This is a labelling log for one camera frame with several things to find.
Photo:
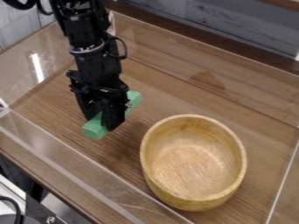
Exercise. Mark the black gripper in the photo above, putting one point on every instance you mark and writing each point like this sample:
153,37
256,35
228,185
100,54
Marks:
96,84

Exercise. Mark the clear acrylic front wall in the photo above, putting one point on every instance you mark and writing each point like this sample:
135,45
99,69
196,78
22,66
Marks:
83,183

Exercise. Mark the brown wooden bowl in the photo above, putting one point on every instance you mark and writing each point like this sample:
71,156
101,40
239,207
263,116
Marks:
193,162

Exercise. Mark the green rectangular block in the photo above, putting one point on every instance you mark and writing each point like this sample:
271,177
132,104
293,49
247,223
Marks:
93,130

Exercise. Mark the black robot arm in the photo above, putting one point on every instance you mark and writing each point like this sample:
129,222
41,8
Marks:
83,21

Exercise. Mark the clear acrylic corner bracket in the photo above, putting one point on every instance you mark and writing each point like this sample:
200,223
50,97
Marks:
111,29

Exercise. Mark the black metal frame bracket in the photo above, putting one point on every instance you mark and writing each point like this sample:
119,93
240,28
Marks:
40,213

